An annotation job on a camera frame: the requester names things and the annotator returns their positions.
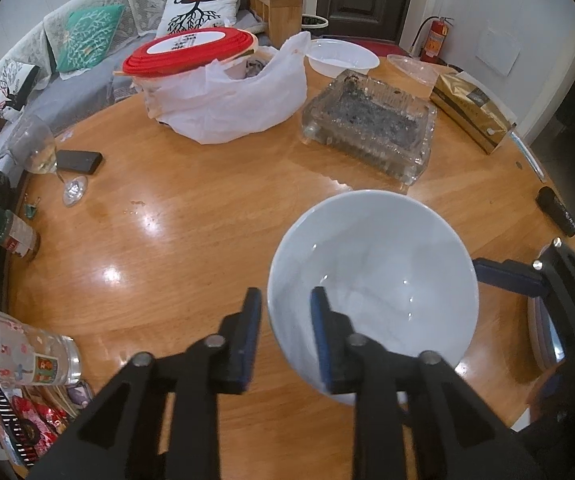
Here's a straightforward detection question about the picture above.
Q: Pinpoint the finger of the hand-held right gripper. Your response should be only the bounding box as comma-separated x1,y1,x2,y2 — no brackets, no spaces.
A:
472,242,575,361

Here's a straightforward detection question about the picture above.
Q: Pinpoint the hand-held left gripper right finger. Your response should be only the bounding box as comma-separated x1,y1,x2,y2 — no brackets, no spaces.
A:
310,286,533,480

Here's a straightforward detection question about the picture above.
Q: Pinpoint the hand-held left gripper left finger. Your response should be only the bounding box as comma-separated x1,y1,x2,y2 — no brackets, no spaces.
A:
27,287,263,480

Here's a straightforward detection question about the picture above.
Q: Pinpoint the purple plate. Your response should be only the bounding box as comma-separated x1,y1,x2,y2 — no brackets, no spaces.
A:
531,300,565,367

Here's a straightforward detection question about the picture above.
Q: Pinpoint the dark brown case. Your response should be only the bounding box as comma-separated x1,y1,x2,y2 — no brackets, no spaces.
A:
536,186,575,237

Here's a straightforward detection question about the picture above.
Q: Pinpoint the blue and white toothbrush pack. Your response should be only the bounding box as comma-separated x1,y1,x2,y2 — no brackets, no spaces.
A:
510,130,547,182

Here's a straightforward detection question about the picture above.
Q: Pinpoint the gold tissue box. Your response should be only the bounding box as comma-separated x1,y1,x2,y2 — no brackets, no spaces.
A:
430,72,518,155

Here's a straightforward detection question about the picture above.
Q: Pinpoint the glass ashtray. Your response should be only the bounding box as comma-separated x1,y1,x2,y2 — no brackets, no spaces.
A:
301,71,438,196

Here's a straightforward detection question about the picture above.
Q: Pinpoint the printed drinking glass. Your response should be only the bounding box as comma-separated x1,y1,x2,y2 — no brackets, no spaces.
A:
0,305,83,388

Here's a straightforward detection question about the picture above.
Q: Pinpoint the clear plastic lid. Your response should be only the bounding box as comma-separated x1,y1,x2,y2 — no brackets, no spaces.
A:
386,53,441,83

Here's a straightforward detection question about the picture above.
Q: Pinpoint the white plastic bag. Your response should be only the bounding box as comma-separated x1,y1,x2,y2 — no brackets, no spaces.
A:
142,31,313,146

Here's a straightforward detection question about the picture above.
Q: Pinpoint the black phone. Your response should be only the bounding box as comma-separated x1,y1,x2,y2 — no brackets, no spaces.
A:
56,150,104,175

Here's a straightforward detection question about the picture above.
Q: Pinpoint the red fire extinguisher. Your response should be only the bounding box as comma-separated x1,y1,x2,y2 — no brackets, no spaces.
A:
410,16,454,65

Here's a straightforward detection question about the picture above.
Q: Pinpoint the jar with green lid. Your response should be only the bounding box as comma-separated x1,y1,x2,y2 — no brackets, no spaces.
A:
0,205,42,262

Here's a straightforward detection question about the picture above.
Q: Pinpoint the red doormat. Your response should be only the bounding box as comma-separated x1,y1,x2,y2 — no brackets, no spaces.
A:
352,39,412,59

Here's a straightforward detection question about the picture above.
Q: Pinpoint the white plastic bowl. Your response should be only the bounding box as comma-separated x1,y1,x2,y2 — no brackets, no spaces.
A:
307,38,381,78

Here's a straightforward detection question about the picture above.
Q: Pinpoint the wine glass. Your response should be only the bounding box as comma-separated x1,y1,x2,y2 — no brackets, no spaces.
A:
11,114,89,207

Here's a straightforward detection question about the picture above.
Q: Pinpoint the container with red lid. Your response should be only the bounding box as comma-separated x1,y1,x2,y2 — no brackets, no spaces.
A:
122,28,259,121

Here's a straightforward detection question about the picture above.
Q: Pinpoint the grey sofa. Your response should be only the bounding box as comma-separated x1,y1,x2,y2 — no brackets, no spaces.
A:
0,0,304,161

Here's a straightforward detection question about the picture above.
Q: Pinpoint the grey trash bin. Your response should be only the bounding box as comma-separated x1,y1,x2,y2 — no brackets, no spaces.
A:
300,14,329,41

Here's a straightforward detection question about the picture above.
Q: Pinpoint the wooden side cabinet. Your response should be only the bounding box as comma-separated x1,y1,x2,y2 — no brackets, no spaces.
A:
244,0,304,50

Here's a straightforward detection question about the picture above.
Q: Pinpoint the white pillow with tree roots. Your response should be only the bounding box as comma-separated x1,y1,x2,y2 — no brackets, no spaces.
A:
156,0,244,38

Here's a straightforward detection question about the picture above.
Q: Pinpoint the teal patterned pillow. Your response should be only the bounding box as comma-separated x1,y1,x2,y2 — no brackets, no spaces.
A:
56,5,125,73

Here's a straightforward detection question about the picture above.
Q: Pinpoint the white and black tree pillow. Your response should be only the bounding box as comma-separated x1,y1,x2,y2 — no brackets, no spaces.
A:
0,60,40,120

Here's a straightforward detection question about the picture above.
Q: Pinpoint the white wall panel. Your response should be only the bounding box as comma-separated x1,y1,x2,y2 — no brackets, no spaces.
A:
475,25,522,78

